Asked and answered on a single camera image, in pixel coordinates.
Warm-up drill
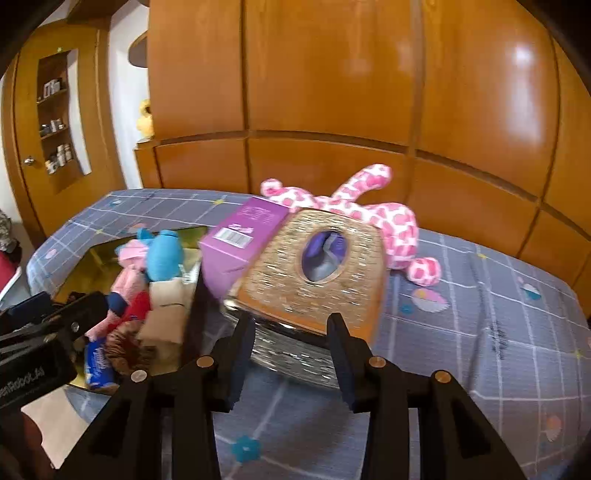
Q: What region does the wooden door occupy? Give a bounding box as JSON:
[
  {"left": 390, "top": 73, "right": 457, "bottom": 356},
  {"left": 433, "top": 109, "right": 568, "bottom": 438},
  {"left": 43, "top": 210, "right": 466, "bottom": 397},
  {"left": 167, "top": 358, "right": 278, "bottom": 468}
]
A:
[{"left": 2, "top": 23, "right": 125, "bottom": 236}]

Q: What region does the tissue paper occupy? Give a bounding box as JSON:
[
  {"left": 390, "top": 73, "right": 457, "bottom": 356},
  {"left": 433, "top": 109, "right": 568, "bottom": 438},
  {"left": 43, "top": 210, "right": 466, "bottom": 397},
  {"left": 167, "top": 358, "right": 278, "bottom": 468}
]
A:
[{"left": 302, "top": 231, "right": 349, "bottom": 283}]

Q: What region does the red plush toy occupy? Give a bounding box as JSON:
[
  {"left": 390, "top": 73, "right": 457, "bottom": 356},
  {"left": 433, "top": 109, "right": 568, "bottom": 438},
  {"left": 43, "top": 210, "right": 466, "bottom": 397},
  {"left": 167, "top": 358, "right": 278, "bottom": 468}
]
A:
[{"left": 121, "top": 292, "right": 153, "bottom": 326}]

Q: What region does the pink spotted plush giraffe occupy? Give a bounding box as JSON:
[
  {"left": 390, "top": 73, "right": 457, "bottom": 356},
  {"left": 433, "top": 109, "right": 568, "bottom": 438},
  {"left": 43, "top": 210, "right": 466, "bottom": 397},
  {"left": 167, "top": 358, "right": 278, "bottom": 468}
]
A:
[{"left": 259, "top": 164, "right": 441, "bottom": 288}]

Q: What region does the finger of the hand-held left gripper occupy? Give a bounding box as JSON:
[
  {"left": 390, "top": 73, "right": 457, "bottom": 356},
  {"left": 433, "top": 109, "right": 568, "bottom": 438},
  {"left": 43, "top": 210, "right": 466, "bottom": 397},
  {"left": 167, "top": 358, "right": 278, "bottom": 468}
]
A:
[
  {"left": 0, "top": 291, "right": 110, "bottom": 354},
  {"left": 0, "top": 291, "right": 55, "bottom": 327}
]

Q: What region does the gold metal tin box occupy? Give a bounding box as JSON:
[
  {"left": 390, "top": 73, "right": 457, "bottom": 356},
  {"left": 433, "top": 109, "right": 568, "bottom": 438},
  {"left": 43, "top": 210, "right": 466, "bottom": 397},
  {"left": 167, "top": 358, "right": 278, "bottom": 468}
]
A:
[{"left": 53, "top": 225, "right": 208, "bottom": 395}]

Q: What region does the brown patterned scrunchie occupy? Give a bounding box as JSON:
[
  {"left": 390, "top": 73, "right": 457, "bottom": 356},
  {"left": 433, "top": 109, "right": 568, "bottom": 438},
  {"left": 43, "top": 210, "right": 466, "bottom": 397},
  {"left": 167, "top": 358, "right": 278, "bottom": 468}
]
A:
[{"left": 105, "top": 325, "right": 155, "bottom": 372}]

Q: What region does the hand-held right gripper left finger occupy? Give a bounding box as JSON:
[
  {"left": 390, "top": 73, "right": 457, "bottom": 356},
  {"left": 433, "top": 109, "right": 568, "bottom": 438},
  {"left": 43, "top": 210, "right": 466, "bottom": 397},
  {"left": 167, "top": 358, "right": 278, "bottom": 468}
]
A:
[{"left": 55, "top": 314, "right": 257, "bottom": 480}]

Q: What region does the curved wooden wall shelf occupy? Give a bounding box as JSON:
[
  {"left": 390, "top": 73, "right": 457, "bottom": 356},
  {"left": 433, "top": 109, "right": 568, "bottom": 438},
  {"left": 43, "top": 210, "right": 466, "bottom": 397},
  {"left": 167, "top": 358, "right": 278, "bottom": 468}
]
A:
[{"left": 128, "top": 31, "right": 149, "bottom": 69}]

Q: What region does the group of small bottles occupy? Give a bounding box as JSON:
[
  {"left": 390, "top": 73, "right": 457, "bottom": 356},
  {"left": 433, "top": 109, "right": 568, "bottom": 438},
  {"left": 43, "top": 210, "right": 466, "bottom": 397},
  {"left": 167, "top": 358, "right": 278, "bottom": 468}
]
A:
[{"left": 37, "top": 78, "right": 75, "bottom": 175}]

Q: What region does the yellow plush toy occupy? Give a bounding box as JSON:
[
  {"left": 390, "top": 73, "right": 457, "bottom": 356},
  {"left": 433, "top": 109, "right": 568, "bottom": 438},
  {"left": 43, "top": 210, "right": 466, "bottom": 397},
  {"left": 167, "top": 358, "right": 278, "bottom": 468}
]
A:
[{"left": 136, "top": 99, "right": 154, "bottom": 139}]

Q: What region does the grey printed bed sheet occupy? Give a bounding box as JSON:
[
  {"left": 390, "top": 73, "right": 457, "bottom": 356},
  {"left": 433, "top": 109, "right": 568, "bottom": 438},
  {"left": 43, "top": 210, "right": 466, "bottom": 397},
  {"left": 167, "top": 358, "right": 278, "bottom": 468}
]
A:
[{"left": 25, "top": 188, "right": 591, "bottom": 480}]

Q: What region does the ornate gold tissue box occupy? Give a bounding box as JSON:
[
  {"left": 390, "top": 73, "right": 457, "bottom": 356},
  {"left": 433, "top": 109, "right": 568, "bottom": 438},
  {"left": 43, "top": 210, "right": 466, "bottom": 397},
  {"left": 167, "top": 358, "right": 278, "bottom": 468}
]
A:
[{"left": 221, "top": 209, "right": 389, "bottom": 391}]

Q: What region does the purple cardboard box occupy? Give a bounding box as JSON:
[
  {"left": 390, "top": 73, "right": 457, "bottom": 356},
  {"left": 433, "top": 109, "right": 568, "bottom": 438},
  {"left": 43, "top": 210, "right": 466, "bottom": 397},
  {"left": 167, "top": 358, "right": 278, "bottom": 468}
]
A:
[{"left": 198, "top": 196, "right": 289, "bottom": 301}]

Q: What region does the pink plush doll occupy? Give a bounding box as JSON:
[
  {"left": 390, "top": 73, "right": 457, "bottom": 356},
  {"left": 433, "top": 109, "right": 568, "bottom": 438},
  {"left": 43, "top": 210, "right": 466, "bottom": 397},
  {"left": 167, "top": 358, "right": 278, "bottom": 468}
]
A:
[{"left": 85, "top": 239, "right": 153, "bottom": 342}]

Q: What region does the small blue white packet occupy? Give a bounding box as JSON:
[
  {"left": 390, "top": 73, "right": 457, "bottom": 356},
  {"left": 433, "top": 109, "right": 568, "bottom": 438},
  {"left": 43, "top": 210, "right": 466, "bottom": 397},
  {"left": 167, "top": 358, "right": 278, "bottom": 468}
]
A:
[{"left": 84, "top": 339, "right": 116, "bottom": 388}]

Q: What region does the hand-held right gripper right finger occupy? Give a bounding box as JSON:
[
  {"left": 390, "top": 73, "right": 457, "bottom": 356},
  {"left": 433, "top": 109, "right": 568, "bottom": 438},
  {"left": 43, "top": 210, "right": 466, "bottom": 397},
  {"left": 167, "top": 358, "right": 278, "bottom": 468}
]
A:
[{"left": 325, "top": 313, "right": 527, "bottom": 480}]

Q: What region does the blue plush mouse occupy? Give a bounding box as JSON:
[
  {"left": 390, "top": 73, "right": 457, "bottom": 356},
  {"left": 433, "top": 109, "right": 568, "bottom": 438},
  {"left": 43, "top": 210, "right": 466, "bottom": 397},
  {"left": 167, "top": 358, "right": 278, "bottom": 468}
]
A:
[{"left": 136, "top": 226, "right": 184, "bottom": 283}]

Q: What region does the wooden wardrobe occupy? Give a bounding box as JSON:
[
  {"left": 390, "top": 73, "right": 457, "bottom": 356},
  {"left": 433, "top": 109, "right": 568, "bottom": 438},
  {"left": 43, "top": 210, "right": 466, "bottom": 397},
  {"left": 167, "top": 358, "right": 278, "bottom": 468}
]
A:
[{"left": 134, "top": 0, "right": 591, "bottom": 319}]

